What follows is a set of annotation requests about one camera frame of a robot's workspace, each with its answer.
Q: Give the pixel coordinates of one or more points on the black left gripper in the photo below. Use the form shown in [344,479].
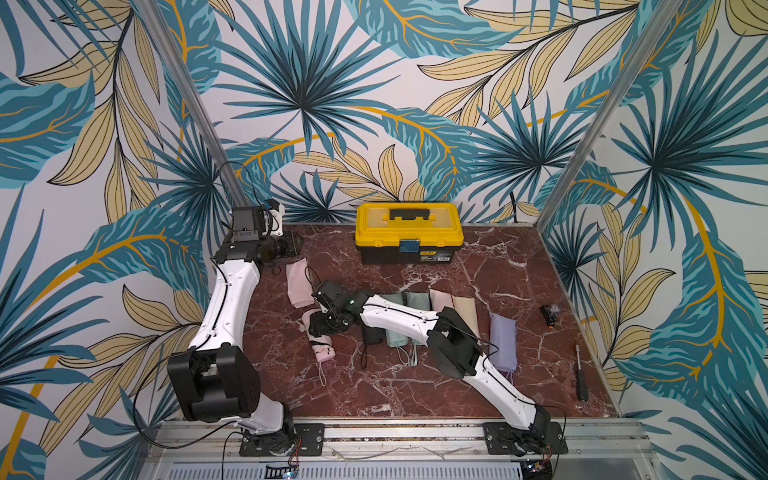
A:
[292,247]

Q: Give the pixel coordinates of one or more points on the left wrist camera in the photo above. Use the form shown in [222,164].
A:
[274,215]

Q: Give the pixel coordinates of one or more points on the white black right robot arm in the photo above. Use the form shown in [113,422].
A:
[455,348]

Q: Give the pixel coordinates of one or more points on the aluminium frame rail left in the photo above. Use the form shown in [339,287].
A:
[186,35]

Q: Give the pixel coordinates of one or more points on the pink umbrella sleeve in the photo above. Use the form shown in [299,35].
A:
[299,288]

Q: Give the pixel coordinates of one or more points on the lavender sleeved umbrella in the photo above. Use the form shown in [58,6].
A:
[503,337]

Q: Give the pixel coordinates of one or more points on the pink sleeved umbrella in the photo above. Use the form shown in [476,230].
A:
[440,300]

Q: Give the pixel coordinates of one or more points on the yellow black toolbox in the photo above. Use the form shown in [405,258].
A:
[408,233]

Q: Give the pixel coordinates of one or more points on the aluminium frame rail right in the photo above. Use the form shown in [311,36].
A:
[647,40]

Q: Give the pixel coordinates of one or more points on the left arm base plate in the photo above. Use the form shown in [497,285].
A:
[300,439]

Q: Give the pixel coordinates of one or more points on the aluminium frame rail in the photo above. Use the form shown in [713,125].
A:
[647,40]
[186,35]

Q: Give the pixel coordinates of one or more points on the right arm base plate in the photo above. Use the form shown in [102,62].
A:
[501,439]

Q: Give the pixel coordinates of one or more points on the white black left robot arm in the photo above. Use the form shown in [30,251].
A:
[213,380]

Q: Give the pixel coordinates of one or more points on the beige sleeved umbrella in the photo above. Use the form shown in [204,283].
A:
[466,309]

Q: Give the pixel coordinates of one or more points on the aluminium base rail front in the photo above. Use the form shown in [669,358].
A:
[421,448]

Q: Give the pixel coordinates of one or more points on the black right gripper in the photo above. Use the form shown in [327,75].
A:
[327,297]

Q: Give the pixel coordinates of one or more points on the black sleeved umbrella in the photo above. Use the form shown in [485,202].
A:
[372,335]

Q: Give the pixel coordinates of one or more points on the mint sleeved umbrella right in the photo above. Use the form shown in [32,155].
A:
[417,300]

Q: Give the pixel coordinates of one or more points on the black handled screwdriver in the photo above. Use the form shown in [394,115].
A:
[582,390]

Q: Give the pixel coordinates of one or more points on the small black electrical part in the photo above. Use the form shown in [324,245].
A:
[550,314]

